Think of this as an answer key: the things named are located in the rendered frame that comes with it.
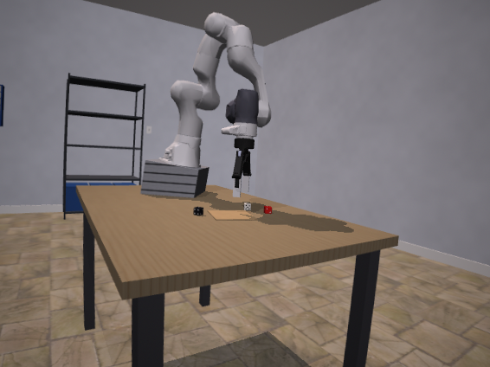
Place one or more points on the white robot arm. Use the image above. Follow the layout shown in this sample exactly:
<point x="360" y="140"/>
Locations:
<point x="244" y="112"/>

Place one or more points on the tan square mat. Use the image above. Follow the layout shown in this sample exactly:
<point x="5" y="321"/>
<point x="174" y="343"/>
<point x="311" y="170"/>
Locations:
<point x="231" y="215"/>

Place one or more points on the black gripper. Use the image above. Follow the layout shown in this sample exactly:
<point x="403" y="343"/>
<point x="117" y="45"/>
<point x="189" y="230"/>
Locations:
<point x="242" y="165"/>

